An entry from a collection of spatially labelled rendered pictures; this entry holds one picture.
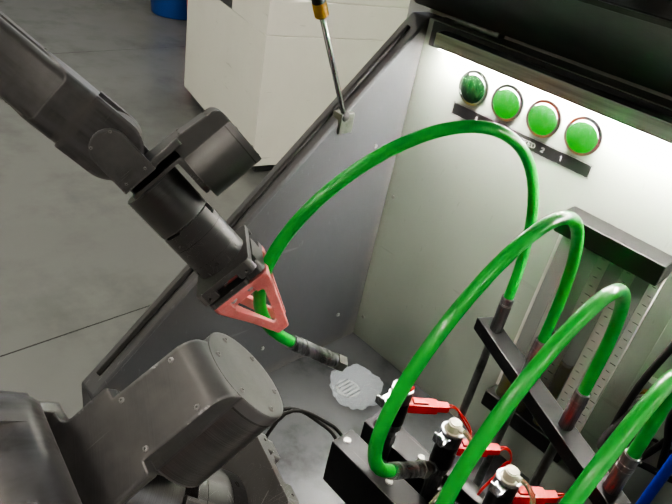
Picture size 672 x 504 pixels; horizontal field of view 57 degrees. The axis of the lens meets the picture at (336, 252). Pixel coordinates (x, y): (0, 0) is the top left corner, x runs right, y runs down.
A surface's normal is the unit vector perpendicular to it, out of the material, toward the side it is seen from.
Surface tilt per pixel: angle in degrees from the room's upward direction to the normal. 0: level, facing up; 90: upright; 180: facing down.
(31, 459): 30
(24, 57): 68
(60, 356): 0
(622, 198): 90
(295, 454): 0
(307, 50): 90
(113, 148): 74
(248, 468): 46
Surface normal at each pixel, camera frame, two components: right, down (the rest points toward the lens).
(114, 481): -0.36, -0.28
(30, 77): 0.22, 0.17
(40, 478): 0.63, -0.70
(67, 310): 0.17, -0.83
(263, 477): -0.51, -0.49
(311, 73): 0.47, 0.55
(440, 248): -0.73, 0.25
